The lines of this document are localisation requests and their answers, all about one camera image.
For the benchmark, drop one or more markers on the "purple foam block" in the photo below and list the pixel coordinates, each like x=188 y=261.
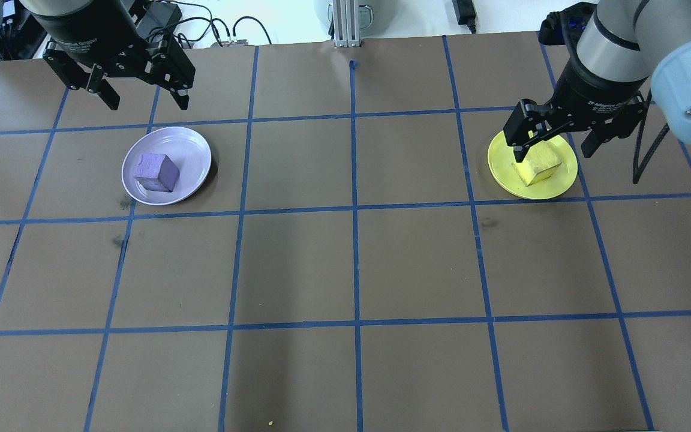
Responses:
x=156 y=173

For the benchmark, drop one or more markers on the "black power adapter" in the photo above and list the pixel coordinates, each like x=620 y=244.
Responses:
x=463 y=12
x=162 y=13

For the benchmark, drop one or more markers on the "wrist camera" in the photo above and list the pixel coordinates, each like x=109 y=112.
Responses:
x=567 y=27

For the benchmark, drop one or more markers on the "yellow plate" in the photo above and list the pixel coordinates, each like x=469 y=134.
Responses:
x=564 y=180

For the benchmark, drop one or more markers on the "red white connector strip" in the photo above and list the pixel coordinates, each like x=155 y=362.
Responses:
x=231 y=42

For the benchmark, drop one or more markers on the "black laptop with red logo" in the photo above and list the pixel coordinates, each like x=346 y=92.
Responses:
x=15 y=37

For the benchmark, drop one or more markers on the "yellow foam block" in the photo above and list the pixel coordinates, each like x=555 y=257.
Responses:
x=540 y=168

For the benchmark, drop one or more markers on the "aluminium profile post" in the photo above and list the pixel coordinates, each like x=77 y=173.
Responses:
x=346 y=24

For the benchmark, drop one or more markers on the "purple plate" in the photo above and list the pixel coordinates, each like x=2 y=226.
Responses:
x=192 y=150

